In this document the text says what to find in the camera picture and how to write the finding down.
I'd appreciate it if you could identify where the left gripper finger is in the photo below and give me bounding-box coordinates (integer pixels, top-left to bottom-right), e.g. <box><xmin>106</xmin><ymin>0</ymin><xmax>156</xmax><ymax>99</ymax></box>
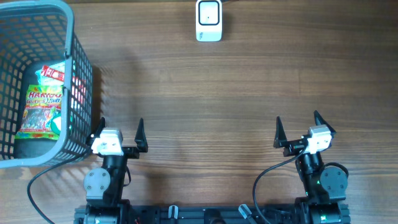
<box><xmin>86</xmin><ymin>117</ymin><xmax>106</xmax><ymax>145</ymax></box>
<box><xmin>134</xmin><ymin>118</ymin><xmax>149</xmax><ymax>152</ymax></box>

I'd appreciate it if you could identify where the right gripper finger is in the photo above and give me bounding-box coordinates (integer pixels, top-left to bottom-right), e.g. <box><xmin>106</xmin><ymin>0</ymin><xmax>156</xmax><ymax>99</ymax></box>
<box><xmin>313</xmin><ymin>110</ymin><xmax>336</xmax><ymax>136</ymax></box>
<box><xmin>274</xmin><ymin>116</ymin><xmax>288</xmax><ymax>148</ymax></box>

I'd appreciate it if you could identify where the Haribo gummy worms bag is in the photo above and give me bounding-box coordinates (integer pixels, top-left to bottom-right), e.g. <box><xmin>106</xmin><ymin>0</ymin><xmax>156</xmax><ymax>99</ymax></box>
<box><xmin>15</xmin><ymin>85</ymin><xmax>63</xmax><ymax>140</ymax></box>

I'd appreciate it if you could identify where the red snack stick packet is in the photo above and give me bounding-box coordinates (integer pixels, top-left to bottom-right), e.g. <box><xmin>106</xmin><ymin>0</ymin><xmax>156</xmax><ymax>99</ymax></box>
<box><xmin>38</xmin><ymin>65</ymin><xmax>65</xmax><ymax>86</ymax></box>

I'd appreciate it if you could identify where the light teal tissue pack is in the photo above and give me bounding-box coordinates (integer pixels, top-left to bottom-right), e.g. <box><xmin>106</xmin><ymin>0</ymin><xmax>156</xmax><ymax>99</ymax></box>
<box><xmin>35</xmin><ymin>62</ymin><xmax>65</xmax><ymax>86</ymax></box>

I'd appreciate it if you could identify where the green lid plastic jar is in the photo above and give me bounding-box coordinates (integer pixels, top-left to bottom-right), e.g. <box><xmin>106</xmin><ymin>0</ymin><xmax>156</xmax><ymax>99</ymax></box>
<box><xmin>50</xmin><ymin>113</ymin><xmax>62</xmax><ymax>135</ymax></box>

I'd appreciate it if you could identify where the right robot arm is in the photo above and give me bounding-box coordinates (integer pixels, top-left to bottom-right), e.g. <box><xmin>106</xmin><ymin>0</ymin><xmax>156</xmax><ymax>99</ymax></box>
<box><xmin>274</xmin><ymin>111</ymin><xmax>351</xmax><ymax>224</ymax></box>

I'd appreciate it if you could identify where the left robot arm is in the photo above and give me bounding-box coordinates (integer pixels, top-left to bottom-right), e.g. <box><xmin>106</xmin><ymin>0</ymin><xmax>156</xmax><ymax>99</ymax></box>
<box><xmin>74</xmin><ymin>118</ymin><xmax>149</xmax><ymax>224</ymax></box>

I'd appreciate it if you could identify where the white barcode scanner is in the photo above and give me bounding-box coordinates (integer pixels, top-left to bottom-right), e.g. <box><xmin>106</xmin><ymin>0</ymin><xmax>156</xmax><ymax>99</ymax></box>
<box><xmin>195</xmin><ymin>0</ymin><xmax>223</xmax><ymax>42</ymax></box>

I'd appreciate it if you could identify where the grey plastic mesh basket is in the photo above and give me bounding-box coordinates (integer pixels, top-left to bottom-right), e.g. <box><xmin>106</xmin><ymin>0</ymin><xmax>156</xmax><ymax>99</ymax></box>
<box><xmin>1</xmin><ymin>1</ymin><xmax>93</xmax><ymax>169</ymax></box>

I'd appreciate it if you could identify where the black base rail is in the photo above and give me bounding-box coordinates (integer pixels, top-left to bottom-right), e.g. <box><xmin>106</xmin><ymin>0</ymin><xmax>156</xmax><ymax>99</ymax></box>
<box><xmin>73</xmin><ymin>203</ymin><xmax>351</xmax><ymax>224</ymax></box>

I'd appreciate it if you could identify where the left black cable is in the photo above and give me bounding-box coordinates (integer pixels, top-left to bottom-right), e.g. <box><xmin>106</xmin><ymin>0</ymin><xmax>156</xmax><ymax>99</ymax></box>
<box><xmin>27</xmin><ymin>146</ymin><xmax>94</xmax><ymax>224</ymax></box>

